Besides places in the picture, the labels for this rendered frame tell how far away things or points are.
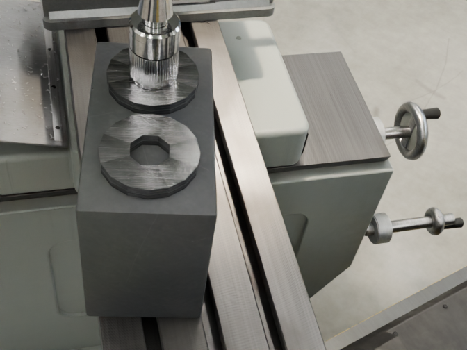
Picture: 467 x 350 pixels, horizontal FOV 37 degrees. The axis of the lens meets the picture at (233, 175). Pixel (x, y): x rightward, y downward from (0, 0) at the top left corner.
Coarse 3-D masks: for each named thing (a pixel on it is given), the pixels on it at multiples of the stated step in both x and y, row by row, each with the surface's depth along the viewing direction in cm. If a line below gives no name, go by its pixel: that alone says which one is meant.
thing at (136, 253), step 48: (96, 48) 72; (192, 48) 73; (96, 96) 67; (144, 96) 66; (192, 96) 68; (96, 144) 63; (144, 144) 64; (192, 144) 63; (96, 192) 60; (144, 192) 59; (192, 192) 61; (96, 240) 62; (144, 240) 62; (192, 240) 62; (96, 288) 68; (144, 288) 69; (192, 288) 69
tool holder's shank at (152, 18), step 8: (144, 0) 60; (152, 0) 60; (160, 0) 60; (168, 0) 61; (144, 8) 61; (152, 8) 61; (160, 8) 61; (168, 8) 61; (144, 16) 61; (152, 16) 61; (160, 16) 61; (168, 16) 62; (152, 24) 62; (160, 24) 62
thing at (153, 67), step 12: (132, 36) 63; (132, 48) 64; (144, 48) 63; (156, 48) 63; (168, 48) 63; (132, 60) 65; (144, 60) 64; (156, 60) 64; (168, 60) 64; (132, 72) 66; (144, 72) 65; (156, 72) 65; (168, 72) 66; (144, 84) 66; (156, 84) 66; (168, 84) 67
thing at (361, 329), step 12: (456, 276) 144; (432, 288) 142; (444, 288) 142; (408, 300) 139; (420, 300) 140; (384, 312) 137; (396, 312) 137; (360, 324) 134; (372, 324) 135; (384, 324) 135; (336, 336) 132; (348, 336) 133; (360, 336) 133; (336, 348) 131
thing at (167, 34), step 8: (136, 16) 63; (176, 16) 64; (136, 24) 62; (144, 24) 63; (168, 24) 63; (176, 24) 63; (136, 32) 62; (144, 32) 62; (152, 32) 62; (160, 32) 62; (168, 32) 62; (176, 32) 63; (144, 40) 62; (152, 40) 62; (160, 40) 62; (168, 40) 63
